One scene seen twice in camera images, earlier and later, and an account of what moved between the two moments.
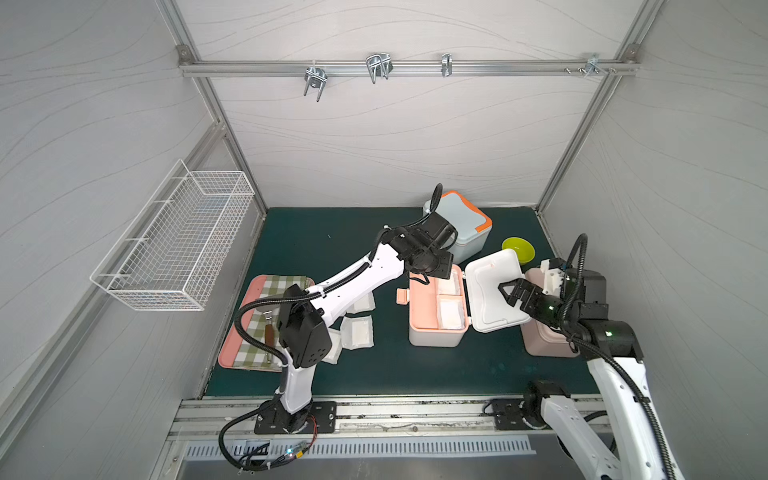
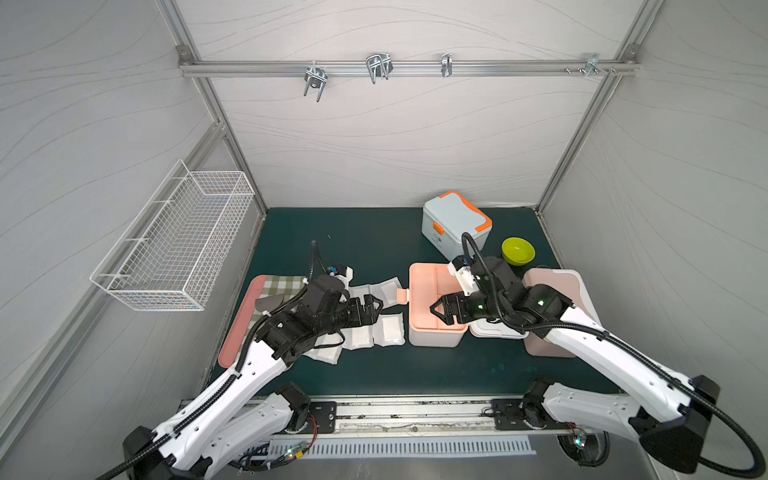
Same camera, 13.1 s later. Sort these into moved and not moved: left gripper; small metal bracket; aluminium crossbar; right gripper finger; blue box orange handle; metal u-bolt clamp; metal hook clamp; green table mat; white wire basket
Moved: left gripper; right gripper finger
Not moved: white wire basket; metal hook clamp; blue box orange handle; green table mat; metal u-bolt clamp; aluminium crossbar; small metal bracket
